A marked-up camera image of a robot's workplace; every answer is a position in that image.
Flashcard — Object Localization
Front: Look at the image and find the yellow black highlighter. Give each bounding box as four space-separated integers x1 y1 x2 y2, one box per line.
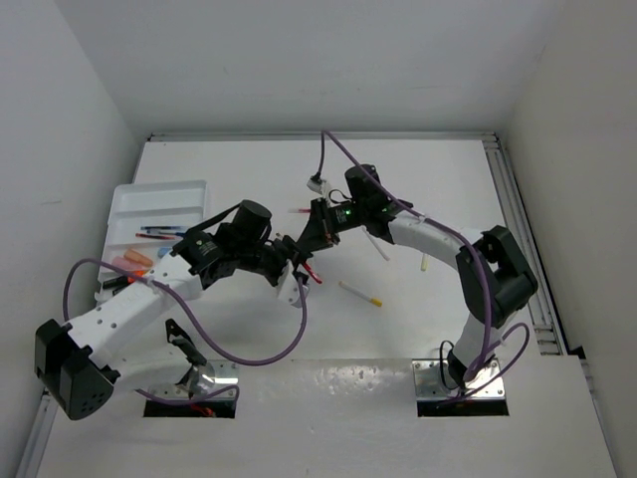
103 276 128 290

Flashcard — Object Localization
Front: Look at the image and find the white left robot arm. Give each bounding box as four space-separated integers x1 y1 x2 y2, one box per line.
35 199 313 420

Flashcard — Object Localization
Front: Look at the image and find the clear grey pen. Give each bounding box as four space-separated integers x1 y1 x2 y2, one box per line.
362 228 390 261

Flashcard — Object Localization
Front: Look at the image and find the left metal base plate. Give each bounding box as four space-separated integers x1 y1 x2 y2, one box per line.
175 360 240 401

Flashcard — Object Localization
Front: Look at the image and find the yellow capped white marker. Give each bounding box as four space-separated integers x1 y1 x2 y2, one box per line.
338 281 382 308

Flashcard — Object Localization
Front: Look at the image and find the red gel pen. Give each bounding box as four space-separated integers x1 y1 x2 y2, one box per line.
134 233 179 241

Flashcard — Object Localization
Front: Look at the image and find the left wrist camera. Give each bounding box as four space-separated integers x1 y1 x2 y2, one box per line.
276 270 306 309

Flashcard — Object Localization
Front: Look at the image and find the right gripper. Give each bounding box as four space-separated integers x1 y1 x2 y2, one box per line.
298 197 368 252

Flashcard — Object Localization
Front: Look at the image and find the metal base plate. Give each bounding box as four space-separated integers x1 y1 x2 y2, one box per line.
175 360 240 401
412 358 507 400

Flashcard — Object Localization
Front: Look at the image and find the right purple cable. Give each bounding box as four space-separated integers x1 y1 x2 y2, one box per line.
320 129 530 407

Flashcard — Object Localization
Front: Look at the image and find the white plastic organizer tray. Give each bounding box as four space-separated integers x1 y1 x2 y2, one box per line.
102 180 207 271

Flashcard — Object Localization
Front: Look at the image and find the yellow white marker right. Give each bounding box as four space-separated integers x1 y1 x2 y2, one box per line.
420 254 429 272

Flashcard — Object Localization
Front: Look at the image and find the blue gel pen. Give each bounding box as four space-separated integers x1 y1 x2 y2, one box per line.
140 226 186 233

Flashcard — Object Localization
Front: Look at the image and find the orange eraser case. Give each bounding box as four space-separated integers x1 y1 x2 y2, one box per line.
123 249 153 267

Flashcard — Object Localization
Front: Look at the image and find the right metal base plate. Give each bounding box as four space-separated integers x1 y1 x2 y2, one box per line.
412 358 507 400

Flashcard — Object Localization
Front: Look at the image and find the red capped pen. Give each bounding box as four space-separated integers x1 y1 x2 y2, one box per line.
302 262 323 285

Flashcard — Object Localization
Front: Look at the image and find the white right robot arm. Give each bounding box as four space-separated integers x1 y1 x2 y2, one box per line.
298 164 538 386

